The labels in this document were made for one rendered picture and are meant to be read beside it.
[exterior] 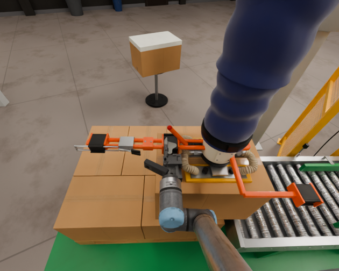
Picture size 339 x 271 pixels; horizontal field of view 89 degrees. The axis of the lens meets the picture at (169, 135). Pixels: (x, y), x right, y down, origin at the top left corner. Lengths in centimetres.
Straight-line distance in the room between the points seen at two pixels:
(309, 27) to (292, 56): 6
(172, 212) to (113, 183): 95
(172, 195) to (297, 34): 59
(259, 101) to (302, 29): 21
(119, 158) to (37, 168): 127
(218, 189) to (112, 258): 129
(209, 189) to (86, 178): 106
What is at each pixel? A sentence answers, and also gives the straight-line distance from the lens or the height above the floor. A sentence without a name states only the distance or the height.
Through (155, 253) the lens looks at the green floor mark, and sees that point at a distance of 188.
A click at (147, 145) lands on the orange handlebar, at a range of 83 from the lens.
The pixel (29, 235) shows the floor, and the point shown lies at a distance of 227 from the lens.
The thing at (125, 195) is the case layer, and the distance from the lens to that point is 146.
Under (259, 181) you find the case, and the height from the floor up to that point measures 106.
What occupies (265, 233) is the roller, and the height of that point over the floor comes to 54.
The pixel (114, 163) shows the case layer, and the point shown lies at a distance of 163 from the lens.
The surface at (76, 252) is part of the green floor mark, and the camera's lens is 203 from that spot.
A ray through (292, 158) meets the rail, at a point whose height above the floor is 59.
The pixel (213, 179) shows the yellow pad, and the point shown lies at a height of 109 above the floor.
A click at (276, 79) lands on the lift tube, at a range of 59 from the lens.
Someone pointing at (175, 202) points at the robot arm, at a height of 124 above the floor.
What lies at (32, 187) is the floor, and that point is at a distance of 252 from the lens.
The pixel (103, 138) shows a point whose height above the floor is 123.
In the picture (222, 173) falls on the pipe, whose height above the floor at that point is 112.
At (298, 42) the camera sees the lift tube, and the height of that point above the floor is 172.
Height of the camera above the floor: 187
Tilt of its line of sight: 48 degrees down
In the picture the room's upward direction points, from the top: 3 degrees clockwise
